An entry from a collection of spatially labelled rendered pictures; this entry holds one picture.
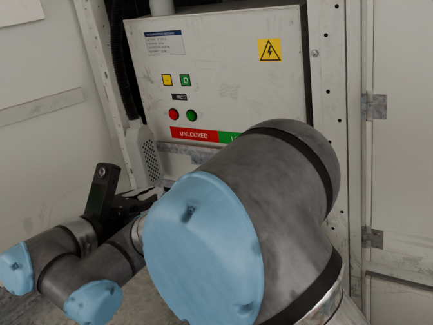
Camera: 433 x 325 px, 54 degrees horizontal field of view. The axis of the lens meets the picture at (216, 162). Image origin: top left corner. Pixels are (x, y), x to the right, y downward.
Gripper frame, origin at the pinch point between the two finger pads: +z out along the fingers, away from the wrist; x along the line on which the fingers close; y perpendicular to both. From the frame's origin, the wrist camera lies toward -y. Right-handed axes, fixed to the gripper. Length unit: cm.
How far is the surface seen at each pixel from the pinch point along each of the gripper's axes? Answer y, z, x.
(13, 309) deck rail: 26.3, -22.3, -27.5
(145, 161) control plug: 0.9, 16.3, -18.4
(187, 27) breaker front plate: -33.1, 20.5, -3.9
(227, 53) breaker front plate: -26.9, 21.5, 6.2
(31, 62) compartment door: -26.8, 2.9, -41.6
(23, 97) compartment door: -18.4, 0.0, -43.3
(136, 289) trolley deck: 23.9, -5.3, -4.7
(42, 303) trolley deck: 26.0, -17.9, -23.0
